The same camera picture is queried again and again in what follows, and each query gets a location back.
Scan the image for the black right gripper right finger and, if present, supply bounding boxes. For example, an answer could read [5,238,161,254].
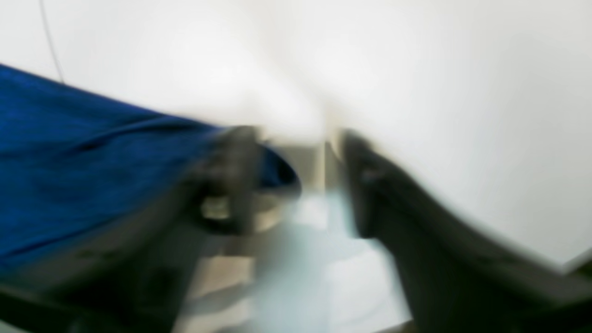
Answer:
[340,130,591,333]

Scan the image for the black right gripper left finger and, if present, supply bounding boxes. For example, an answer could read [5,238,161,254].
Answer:
[1,126,264,333]

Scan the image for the dark blue t-shirt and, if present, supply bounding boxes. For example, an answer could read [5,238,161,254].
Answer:
[0,64,302,273]

